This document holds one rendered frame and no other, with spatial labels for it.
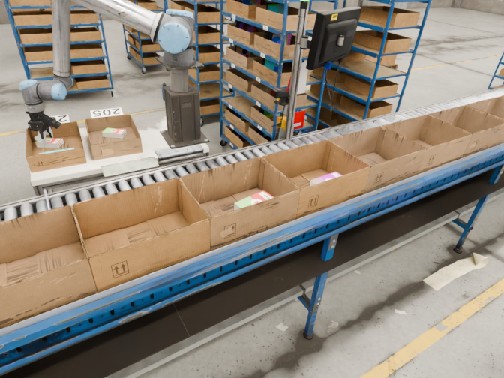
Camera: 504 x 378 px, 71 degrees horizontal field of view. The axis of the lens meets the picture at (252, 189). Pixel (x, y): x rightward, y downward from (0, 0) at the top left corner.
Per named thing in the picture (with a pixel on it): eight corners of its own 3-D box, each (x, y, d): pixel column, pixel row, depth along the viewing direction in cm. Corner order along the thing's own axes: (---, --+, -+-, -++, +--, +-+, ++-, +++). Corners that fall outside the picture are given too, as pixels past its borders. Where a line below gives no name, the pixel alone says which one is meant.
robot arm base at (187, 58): (157, 57, 208) (157, 39, 202) (187, 55, 218) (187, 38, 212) (171, 67, 196) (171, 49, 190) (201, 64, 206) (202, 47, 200)
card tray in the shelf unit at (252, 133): (247, 136, 334) (248, 126, 329) (274, 130, 348) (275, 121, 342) (271, 154, 306) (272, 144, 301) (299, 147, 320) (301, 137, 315)
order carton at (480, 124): (454, 128, 238) (464, 104, 229) (498, 147, 218) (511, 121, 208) (417, 139, 221) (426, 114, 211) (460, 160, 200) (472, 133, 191)
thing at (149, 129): (181, 118, 268) (180, 114, 266) (209, 151, 226) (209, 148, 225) (30, 139, 227) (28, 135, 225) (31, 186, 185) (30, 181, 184)
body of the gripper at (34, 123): (37, 126, 212) (31, 107, 205) (51, 127, 212) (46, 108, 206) (30, 132, 206) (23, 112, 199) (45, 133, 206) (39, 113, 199)
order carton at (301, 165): (322, 168, 185) (327, 139, 176) (362, 197, 165) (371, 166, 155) (258, 187, 167) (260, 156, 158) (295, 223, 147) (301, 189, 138)
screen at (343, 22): (332, 94, 254) (355, 6, 219) (354, 103, 246) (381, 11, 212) (296, 113, 222) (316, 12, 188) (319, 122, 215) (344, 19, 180)
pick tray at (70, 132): (81, 135, 229) (77, 121, 224) (87, 163, 201) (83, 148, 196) (31, 142, 218) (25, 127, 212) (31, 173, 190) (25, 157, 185)
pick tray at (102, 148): (132, 127, 243) (130, 113, 238) (143, 152, 215) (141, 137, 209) (88, 133, 232) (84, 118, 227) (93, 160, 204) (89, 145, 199)
